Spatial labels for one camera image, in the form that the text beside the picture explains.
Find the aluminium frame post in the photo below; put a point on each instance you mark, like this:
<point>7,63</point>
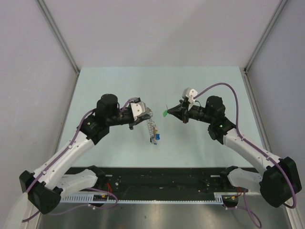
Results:
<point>57,34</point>
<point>266,33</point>

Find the left aluminium frame post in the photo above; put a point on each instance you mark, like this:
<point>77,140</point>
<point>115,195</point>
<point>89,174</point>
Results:
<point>57,34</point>

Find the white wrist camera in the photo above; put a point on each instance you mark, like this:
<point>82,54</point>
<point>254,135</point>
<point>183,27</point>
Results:
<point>138,108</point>
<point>189,95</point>

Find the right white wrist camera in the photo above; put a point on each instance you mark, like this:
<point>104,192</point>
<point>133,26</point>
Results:
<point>189,95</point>

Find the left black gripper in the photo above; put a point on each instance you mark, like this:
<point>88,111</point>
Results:
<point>138,119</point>

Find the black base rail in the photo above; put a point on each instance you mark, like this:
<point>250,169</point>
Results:
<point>166,184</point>

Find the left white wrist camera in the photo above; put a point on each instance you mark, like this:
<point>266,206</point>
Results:
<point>138,108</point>

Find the right aluminium frame post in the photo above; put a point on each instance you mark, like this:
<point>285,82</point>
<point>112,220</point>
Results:
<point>266,33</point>

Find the green tag key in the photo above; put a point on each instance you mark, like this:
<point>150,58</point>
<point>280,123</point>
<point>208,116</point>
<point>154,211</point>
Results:
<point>165,113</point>

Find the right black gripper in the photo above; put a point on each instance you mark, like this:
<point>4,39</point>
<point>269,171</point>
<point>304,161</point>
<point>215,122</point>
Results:
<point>181,111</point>

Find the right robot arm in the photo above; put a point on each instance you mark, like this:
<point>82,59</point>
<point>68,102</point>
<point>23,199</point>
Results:
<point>275,178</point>

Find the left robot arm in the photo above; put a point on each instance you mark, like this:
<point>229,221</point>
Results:
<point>42,185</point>

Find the slotted cable duct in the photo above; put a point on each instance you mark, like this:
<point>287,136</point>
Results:
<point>94,199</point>

